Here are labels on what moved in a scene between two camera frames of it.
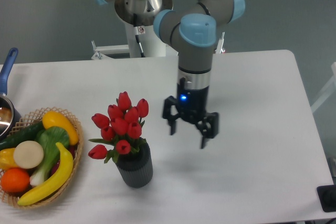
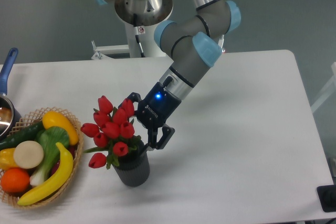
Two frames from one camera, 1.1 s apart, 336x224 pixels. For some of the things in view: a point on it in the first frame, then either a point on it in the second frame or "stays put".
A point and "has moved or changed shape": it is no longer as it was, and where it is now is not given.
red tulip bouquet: [122, 131] has moved or changed shape
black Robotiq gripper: [191, 103] → [154, 110]
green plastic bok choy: [48, 137] stays put
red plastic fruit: [72, 149] stays put
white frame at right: [330, 92] stays put
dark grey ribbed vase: [136, 168] has moved or changed shape
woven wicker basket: [12, 198] stays put
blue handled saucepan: [10, 117] stays put
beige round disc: [28, 155] stays put
